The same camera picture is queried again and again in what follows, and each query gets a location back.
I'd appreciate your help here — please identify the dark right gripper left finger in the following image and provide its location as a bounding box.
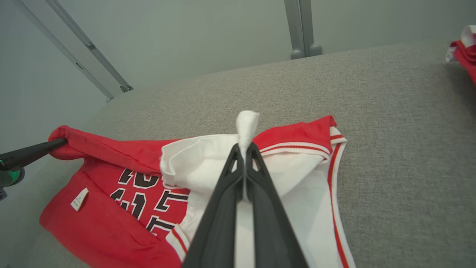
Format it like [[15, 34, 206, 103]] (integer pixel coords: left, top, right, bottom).
[[182, 143, 245, 268]]

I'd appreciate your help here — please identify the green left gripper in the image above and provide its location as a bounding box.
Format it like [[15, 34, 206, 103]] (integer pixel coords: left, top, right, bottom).
[[0, 137, 68, 202]]

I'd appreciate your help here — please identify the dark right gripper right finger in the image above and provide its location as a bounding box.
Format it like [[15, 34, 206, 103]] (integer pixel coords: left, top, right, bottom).
[[245, 143, 309, 268]]

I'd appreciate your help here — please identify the red and white jersey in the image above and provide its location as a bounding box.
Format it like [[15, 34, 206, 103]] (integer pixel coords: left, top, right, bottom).
[[39, 110, 356, 268]]

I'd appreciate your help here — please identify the red shorts white hem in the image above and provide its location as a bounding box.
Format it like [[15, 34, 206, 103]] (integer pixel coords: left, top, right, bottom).
[[445, 25, 476, 87]]

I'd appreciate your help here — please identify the grey metal wall rail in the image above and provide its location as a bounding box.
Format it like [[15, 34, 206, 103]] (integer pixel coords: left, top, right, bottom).
[[10, 0, 134, 103]]

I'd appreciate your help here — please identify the grey partition post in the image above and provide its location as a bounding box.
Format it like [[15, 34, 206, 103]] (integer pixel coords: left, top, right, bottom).
[[284, 0, 323, 60]]

